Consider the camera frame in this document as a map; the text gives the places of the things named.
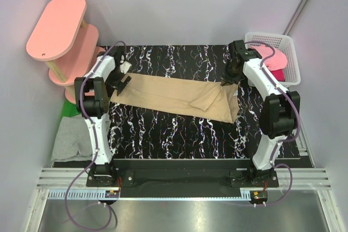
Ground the beige t shirt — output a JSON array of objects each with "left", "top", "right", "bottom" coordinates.
[{"left": 110, "top": 73, "right": 239, "bottom": 123}]

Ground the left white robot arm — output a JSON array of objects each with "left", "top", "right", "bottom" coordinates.
[{"left": 74, "top": 46, "right": 132, "bottom": 186}]

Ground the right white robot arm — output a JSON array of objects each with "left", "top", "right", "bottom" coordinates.
[{"left": 221, "top": 40, "right": 301, "bottom": 187}]

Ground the magenta t shirt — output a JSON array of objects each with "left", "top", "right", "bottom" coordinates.
[{"left": 271, "top": 69, "right": 285, "bottom": 82}]

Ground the pink t shirt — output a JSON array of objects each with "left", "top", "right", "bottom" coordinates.
[{"left": 251, "top": 45, "right": 288, "bottom": 71}]

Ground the green board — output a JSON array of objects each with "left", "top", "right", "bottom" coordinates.
[{"left": 60, "top": 100, "right": 81, "bottom": 120}]

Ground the white plastic basket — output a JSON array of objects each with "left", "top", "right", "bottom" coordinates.
[{"left": 244, "top": 32, "right": 301, "bottom": 87}]

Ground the pink tiered shelf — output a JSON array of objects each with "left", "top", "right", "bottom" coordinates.
[{"left": 26, "top": 0, "right": 104, "bottom": 103}]

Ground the grey folded t shirt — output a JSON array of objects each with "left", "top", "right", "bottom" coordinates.
[{"left": 51, "top": 115, "right": 92, "bottom": 162}]

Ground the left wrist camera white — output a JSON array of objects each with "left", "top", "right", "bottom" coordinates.
[{"left": 120, "top": 61, "right": 132, "bottom": 74}]

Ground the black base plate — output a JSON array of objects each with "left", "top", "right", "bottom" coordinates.
[{"left": 51, "top": 157, "right": 313, "bottom": 200}]

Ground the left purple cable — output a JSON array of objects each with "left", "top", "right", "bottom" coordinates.
[{"left": 64, "top": 41, "right": 127, "bottom": 230}]

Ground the aluminium rail frame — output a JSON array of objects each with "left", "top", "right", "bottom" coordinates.
[{"left": 25, "top": 135, "right": 347, "bottom": 231}]

